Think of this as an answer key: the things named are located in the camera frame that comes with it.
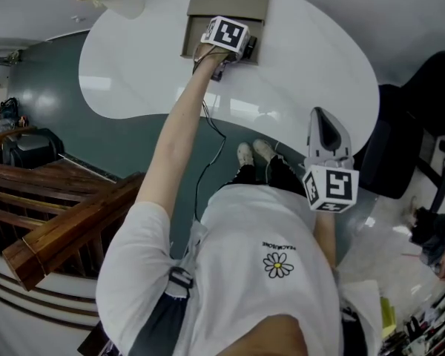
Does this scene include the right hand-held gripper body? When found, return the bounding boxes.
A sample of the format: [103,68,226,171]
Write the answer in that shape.
[302,154,360,214]

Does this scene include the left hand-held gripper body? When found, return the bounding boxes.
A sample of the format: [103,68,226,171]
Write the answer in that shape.
[200,14,252,82]

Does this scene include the person's left forearm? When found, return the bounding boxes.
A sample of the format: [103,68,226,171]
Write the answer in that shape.
[135,44,231,214]

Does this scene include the person's right forearm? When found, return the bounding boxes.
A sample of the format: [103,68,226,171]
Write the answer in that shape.
[310,209,338,272]

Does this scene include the white curved table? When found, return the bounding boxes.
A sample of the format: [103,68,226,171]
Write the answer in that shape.
[77,0,380,156]

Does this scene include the black office chair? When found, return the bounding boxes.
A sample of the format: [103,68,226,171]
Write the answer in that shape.
[352,50,445,214]

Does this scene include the black trousers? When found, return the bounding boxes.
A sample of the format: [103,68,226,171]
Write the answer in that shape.
[225,155,308,199]

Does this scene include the person's right beige shoe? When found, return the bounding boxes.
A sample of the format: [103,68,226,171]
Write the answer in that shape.
[252,138,278,163]

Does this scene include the person's beige shoe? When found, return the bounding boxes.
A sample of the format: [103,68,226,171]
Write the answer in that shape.
[237,142,255,168]
[252,138,278,163]

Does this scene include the person's left beige shoe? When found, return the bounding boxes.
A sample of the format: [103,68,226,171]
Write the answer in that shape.
[237,142,255,168]

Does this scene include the white daisy print T-shirt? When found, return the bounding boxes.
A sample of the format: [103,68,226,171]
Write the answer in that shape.
[95,183,383,356]

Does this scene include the white vase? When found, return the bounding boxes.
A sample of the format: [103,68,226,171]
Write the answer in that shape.
[96,0,145,21]

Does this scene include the yellow-green pleated stool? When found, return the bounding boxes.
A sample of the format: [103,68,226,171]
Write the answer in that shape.
[379,296,398,340]

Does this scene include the cluttered white desk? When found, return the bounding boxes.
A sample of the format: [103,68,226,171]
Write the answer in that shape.
[378,280,445,356]

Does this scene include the black bag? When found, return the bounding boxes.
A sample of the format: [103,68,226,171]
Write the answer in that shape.
[1,127,66,170]

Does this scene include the wooden staircase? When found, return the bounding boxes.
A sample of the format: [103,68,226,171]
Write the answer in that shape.
[0,124,146,292]

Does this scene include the black cable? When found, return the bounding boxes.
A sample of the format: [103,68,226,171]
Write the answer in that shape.
[191,59,228,224]

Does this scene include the dark grey shoulder strap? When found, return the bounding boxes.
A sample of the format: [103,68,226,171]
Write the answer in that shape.
[134,266,194,356]
[339,305,369,356]

